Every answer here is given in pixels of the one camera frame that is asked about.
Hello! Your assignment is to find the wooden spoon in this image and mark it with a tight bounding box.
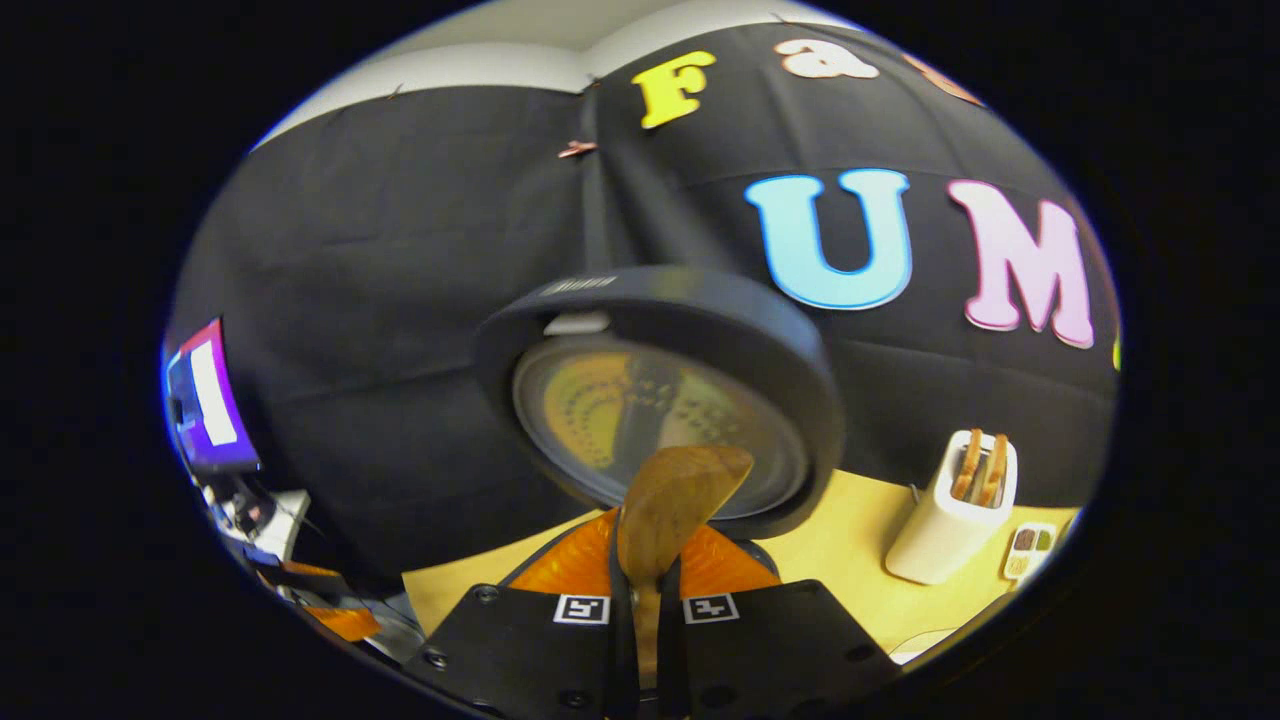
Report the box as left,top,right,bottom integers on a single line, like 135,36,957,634
617,445,755,691

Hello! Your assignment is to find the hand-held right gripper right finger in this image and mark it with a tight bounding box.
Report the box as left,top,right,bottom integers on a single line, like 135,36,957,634
655,522,901,720

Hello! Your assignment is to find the dark rice cooker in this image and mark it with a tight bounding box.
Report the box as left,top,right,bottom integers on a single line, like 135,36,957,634
472,265,847,601

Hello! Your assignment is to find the computer monitor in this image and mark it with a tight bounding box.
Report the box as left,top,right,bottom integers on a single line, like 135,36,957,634
163,318,262,477

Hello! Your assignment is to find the white divided bean dish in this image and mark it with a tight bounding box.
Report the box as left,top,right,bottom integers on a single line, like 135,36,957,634
1003,522,1059,582

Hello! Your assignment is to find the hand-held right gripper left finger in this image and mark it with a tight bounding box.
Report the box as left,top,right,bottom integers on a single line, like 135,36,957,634
405,508,638,720

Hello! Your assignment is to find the white toaster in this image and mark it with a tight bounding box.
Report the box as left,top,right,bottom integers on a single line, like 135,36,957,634
885,430,1019,586

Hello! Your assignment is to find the toasted bread slice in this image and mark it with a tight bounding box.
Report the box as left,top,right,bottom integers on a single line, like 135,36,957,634
950,428,984,502
978,433,1010,509

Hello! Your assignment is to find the black backdrop cloth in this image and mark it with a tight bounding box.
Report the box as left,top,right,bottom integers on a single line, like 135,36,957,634
165,20,1121,591

